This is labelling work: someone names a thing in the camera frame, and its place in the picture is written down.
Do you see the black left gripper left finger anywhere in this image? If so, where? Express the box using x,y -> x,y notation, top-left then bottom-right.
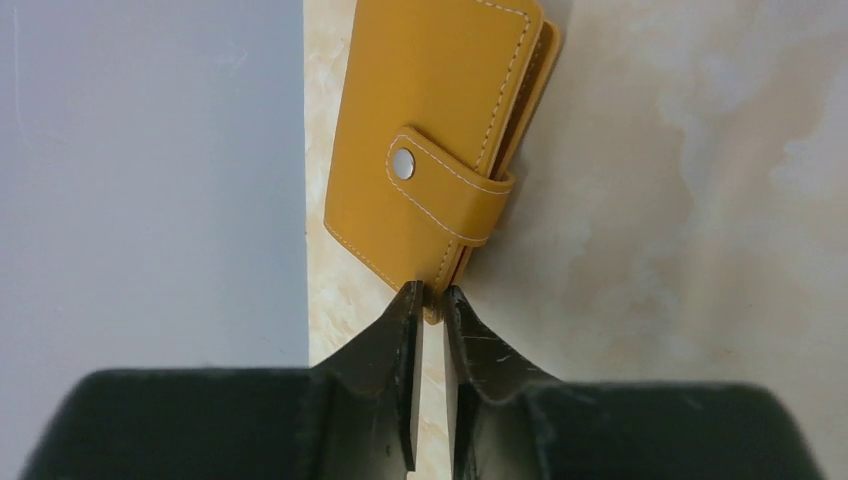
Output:
315,281 -> 424,479

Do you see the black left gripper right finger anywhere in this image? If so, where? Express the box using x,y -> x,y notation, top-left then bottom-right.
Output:
442,286 -> 560,479

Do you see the yellow leather card holder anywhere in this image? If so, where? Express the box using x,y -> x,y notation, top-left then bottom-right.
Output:
324,1 -> 562,293

